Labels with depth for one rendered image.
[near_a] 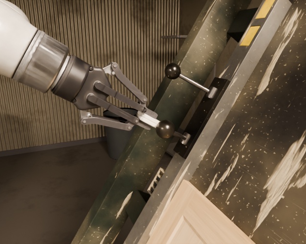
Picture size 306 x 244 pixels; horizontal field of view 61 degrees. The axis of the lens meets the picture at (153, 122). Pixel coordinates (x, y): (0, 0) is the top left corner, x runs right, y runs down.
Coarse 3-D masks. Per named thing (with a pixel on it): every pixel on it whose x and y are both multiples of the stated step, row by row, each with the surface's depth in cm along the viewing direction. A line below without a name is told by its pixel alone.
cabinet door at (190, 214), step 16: (176, 192) 59; (192, 192) 55; (176, 208) 57; (192, 208) 53; (208, 208) 50; (160, 224) 59; (176, 224) 55; (192, 224) 52; (208, 224) 48; (224, 224) 46; (160, 240) 57; (176, 240) 54; (192, 240) 50; (208, 240) 47; (224, 240) 44; (240, 240) 42
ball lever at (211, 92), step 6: (168, 66) 58; (174, 66) 58; (168, 72) 58; (174, 72) 58; (180, 72) 59; (168, 78) 60; (174, 78) 59; (186, 78) 59; (192, 84) 59; (198, 84) 59; (204, 90) 59; (210, 90) 59; (216, 90) 58; (210, 96) 58
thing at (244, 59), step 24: (264, 0) 60; (288, 0) 57; (264, 24) 57; (240, 48) 60; (264, 48) 58; (240, 72) 58; (216, 120) 59; (168, 168) 62; (192, 168) 60; (168, 192) 59; (144, 216) 62; (144, 240) 60
